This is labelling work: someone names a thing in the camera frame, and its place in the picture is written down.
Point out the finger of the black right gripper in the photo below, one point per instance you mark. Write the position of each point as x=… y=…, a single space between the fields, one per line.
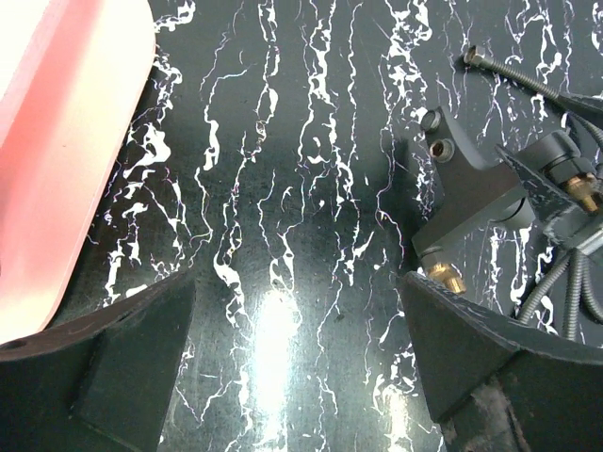
x=564 y=190

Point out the pink two-tier wooden shelf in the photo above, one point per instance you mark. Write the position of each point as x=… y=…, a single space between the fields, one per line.
x=72 y=73

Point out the black marble pattern mat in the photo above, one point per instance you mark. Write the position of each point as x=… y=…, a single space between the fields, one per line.
x=276 y=154

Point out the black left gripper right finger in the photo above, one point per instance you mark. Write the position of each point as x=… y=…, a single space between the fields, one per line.
x=493 y=384

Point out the grey faucet with brass fittings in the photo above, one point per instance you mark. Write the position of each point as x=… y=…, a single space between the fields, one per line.
x=475 y=191

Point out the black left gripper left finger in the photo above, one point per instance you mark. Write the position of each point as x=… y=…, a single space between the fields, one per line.
x=101 y=382

